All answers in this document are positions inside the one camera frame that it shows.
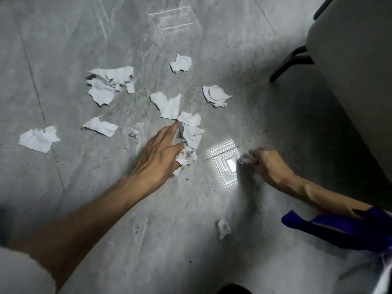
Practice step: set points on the person's right hand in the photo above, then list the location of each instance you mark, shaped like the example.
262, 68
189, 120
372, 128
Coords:
272, 169

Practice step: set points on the person's left hand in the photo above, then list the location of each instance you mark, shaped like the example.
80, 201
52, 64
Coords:
156, 162

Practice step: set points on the paper scrap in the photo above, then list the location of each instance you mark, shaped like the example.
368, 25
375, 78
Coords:
246, 158

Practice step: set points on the torn white paper scraps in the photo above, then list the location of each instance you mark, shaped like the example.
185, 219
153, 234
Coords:
104, 91

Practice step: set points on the person's right forearm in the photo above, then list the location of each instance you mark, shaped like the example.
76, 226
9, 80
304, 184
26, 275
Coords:
321, 195

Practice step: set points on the person's left forearm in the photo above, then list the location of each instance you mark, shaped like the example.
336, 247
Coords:
76, 229

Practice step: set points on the person's blue shorts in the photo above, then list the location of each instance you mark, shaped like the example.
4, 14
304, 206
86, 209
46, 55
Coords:
337, 232

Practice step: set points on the person's black shoe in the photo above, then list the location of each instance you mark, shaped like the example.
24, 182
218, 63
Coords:
234, 290

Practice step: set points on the black chair leg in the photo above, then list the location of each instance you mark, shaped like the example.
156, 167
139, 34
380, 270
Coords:
294, 56
323, 9

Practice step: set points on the grey upholstered chair seat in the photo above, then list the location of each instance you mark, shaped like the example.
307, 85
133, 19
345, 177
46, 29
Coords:
361, 73

